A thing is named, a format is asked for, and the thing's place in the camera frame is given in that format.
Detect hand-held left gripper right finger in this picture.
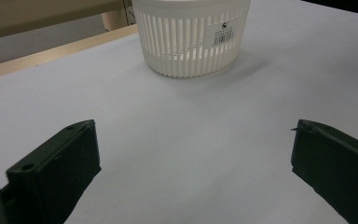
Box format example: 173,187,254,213
290,119,358,224

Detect white plastic basket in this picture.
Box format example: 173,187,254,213
131,0,252,79

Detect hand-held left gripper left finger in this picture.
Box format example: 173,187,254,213
0,119,103,224

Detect wooden table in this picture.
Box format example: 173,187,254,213
0,23,140,83

